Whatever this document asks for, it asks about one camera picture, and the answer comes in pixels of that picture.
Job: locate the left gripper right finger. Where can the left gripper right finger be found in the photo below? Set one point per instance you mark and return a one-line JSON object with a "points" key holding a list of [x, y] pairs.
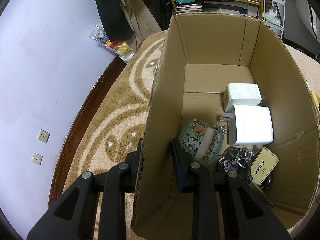
{"points": [[224, 205]]}

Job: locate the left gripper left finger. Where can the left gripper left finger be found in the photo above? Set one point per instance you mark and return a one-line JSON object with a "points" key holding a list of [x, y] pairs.
{"points": [[73, 214]]}

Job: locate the key bunch with rings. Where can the key bunch with rings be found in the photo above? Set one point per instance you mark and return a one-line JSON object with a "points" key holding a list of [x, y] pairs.
{"points": [[240, 160]]}

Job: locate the gold AIMA key card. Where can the gold AIMA key card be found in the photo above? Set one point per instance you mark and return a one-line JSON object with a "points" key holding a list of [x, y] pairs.
{"points": [[263, 165]]}

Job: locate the green cartoon pouch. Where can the green cartoon pouch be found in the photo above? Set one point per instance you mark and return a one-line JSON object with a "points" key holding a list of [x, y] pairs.
{"points": [[202, 140]]}

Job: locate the white power charger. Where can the white power charger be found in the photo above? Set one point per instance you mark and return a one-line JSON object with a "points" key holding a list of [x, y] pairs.
{"points": [[248, 125]]}

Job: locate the white square adapter box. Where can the white square adapter box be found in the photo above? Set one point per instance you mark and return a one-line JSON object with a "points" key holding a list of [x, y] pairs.
{"points": [[241, 94]]}

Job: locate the cardboard box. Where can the cardboard box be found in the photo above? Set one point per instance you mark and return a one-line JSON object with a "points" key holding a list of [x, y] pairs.
{"points": [[160, 210]]}

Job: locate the yellow green toy skateboard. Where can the yellow green toy skateboard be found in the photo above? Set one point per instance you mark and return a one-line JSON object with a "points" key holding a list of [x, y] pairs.
{"points": [[316, 100]]}

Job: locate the beige patterned carpet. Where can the beige patterned carpet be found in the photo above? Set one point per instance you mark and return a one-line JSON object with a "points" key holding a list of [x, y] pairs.
{"points": [[112, 124]]}

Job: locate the plastic bag of toys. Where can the plastic bag of toys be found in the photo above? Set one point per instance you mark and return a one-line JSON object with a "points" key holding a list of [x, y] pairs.
{"points": [[119, 47]]}

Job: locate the black hanging coat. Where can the black hanging coat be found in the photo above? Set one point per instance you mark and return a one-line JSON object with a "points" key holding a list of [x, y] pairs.
{"points": [[113, 20]]}

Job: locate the right stack of books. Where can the right stack of books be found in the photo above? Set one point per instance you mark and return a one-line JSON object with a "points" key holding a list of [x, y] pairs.
{"points": [[230, 7]]}

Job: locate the stack of books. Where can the stack of books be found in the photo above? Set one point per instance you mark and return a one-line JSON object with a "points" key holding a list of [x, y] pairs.
{"points": [[230, 7], [186, 8]]}

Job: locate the beige trench coat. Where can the beige trench coat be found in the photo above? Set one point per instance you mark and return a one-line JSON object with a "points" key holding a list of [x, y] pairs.
{"points": [[140, 20]]}

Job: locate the left stack of books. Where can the left stack of books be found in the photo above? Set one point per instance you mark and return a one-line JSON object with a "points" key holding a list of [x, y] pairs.
{"points": [[186, 8]]}

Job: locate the white rolling cart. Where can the white rolling cart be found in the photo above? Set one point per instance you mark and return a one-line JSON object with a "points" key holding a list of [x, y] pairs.
{"points": [[274, 15]]}

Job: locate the lower wall socket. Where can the lower wall socket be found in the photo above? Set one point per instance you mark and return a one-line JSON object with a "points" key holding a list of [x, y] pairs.
{"points": [[36, 158]]}

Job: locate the wall socket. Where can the wall socket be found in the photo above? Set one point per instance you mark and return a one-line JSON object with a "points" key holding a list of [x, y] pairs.
{"points": [[43, 136], [36, 158]]}

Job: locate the upper wall socket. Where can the upper wall socket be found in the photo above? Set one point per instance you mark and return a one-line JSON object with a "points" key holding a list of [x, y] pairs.
{"points": [[43, 136]]}

